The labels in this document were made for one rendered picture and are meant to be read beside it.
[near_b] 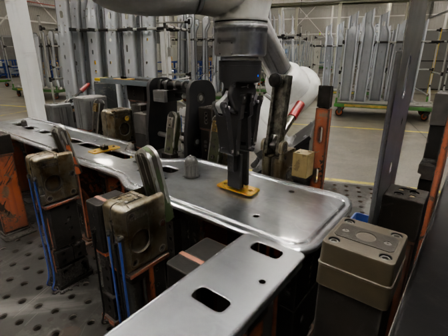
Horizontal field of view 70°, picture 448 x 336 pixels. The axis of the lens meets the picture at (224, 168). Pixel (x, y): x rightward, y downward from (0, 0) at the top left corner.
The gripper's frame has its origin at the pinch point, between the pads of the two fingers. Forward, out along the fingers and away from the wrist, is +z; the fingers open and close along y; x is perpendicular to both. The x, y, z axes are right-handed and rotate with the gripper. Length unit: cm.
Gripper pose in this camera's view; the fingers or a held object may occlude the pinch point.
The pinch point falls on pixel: (238, 169)
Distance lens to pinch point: 63.0
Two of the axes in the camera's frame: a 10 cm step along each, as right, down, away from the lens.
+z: 0.0, 9.4, 3.4
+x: 7.9, 2.1, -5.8
